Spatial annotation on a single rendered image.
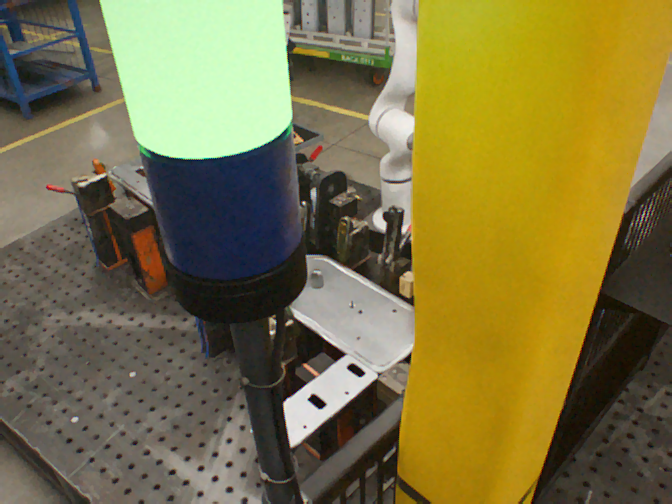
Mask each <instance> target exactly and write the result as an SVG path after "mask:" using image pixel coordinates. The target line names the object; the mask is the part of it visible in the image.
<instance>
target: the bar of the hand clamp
mask: <svg viewBox="0 0 672 504"><path fill-rule="evenodd" d="M404 214H405V210H404V209H402V207H399V206H397V205H395V204H393V205H391V206H389V210H388V211H385V212H383V214H382V218H383V220H384V222H385V223H386V226H385V234H384V243H383V251H382V259H381V267H384V266H387V263H385V259H387V258H388V257H389V255H390V254H391V260H390V269H389V271H391V266H392V264H393V262H394V260H396V259H397V258H398V251H399V243H401V237H402V229H403V222H404Z"/></svg>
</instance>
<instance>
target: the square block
mask: <svg viewBox="0 0 672 504"><path fill-rule="evenodd" d="M409 368H410V364H408V363H407V362H405V361H404V360H398V361H397V362H396V363H395V364H394V365H392V366H391V367H390V369H388V370H387V371H385V372H384V373H383V374H382V375H381V376H379V378H378V386H377V396H378V397H379V407H378V415H379V414H380V412H381V411H383V410H384V409H385V408H386V407H387V406H388V405H389V404H391V403H393V402H394V401H395V400H396V398H397V397H398V396H399V395H401V394H402V393H403V392H405V391H406V387H407V380H408V375H409ZM395 457H396V454H395V455H393V456H392V457H391V458H390V459H389V460H388V461H387V462H386V463H385V464H384V483H387V482H388V481H389V480H390V479H391V478H392V477H393V476H394V466H395Z"/></svg>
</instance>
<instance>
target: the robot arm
mask: <svg viewBox="0 0 672 504"><path fill-rule="evenodd" d="M293 1H294V0H282V8H283V21H284V32H285V44H286V45H287V43H288V45H289V47H288V48H287V49H286V56H287V57H288V56H289V54H291V53H292V51H294V49H295V48H296V47H297V46H296V44H295V43H294V42H293V41H292V40H290V39H289V38H288V35H289V25H291V15H289V14H288V12H287V10H292V6H293ZM418 12H419V0H392V6H391V16H392V22H393V27H394V33H395V49H396V52H394V57H393V62H392V67H391V73H390V76H389V79H388V81H387V83H386V85H385V87H384V89H383V92H382V93H381V95H380V96H379V98H378V100H376V101H375V103H374V105H373V108H372V110H371V112H370V116H369V127H370V129H371V131H372V133H373V134H374V135H375V136H377V137H379V139H380V140H381V141H383V142H384V143H385V144H387V145H388V147H390V150H391V153H390V154H387V155H385V156H384V157H383V158H382V160H381V162H380V180H381V199H382V207H380V209H379V210H378V211H377V212H376V213H375V215H373V217H374V224H375V226H376V227H377V228H378V229H379V230H381V231H384V232H385V226H386V223H385V222H384V220H383V218H382V214H383V212H385V211H388V210H389V206H391V205H393V204H395V205H397V206H399V207H402V209H404V210H405V214H404V222H403V229H402V235H403V233H405V232H406V231H407V230H406V229H407V228H408V227H409V225H410V224H411V183H412V152H413V126H414V117H413V116H412V115H410V114H408V113H407V112H404V111H403V108H404V103H405V101H407V99H408V98H409V96H410V95H411V94H413V93H414V92H415V79H416V57H417V34H418Z"/></svg>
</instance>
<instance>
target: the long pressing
mask: <svg viewBox="0 0 672 504"><path fill-rule="evenodd" d="M139 169H143V166H142V162H141V158H140V156H139V158H137V159H134V160H131V161H128V162H125V163H123V164H120V165H118V166H115V167H113V168H111V169H109V170H108V171H107V172H106V173H107V174H108V176H109V178H110V179H111V180H114V181H115V182H117V183H118V184H119V185H121V187H122V188H124V189H125V190H127V191H128V192H129V193H131V194H133V195H135V196H136V197H138V198H139V199H140V200H142V201H143V202H145V204H146V205H148V206H149V207H152V208H153V209H154V206H153V201H152V197H151V194H149V190H148V185H147V182H146V178H145V177H142V176H140V175H139V174H137V173H136V170H139ZM143 170H144V169H143ZM154 210H155V209H154ZM306 260H307V281H306V284H305V287H304V290H303V291H302V293H301V294H300V295H299V297H298V298H297V299H295V301H294V302H293V303H292V305H291V306H292V309H293V311H294V315H296V317H297V320H298V321H299V322H301V323H302V324H304V325H305V327H306V328H309V329H310V330H312V331H313V332H314V333H316V334H317V335H319V336H320V337H322V338H324V340H325V341H327V342H328V343H329V344H331V345H332V346H334V347H336V348H337V349H339V350H340V351H342V352H343V354H344V355H351V356H353V357H354V358H355V359H357V360H358V361H360V362H362V363H364V364H365V365H366V366H368V367H369V369H371V370H372V371H373V372H376V373H377V374H383V373H384V372H385V371H387V370H388V369H390V367H391V366H392V365H394V364H395V363H396V362H397V361H398V360H405V359H406V358H407V357H408V356H410V354H411V353H412V348H413V338H414V322H415V307H413V306H411V305H410V304H408V303H406V302H405V301H403V299H401V298H399V297H397V296H395V295H393V294H392V293H390V292H388V291H386V290H384V289H382V288H381V286H379V285H377V284H375V283H374V282H371V281H369V280H368V279H366V278H364V277H363V276H361V275H358V273H357V272H355V271H353V270H351V269H350V268H348V267H345V266H344V265H342V264H340V263H339V262H337V260H335V259H332V258H331V257H329V256H326V255H306ZM314 269H319V270H320V271H321V272H323V277H324V287H323V288H320V289H315V288H313V287H312V280H311V275H312V271H313V270H314ZM351 301H353V304H354V308H351V307H350V306H351ZM359 309H362V310H363V314H358V311H359ZM393 310H396V312H393ZM357 337H360V339H356V338H357Z"/></svg>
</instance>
